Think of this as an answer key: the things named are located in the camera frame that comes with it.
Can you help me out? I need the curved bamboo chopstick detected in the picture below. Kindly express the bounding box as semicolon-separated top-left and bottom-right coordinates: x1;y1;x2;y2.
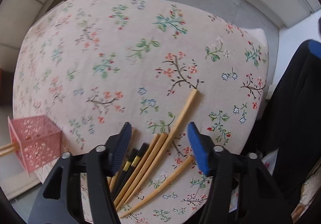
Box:
119;155;194;219

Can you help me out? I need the pink perforated utensil holder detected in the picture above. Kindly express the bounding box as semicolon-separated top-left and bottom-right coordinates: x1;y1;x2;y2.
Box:
8;115;62;173

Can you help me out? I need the floral tablecloth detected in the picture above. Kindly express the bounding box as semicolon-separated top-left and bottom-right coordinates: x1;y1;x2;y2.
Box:
11;0;270;224

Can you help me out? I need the red-lined brown trash bin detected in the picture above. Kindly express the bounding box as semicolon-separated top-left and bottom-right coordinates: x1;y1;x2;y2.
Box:
0;69;7;106

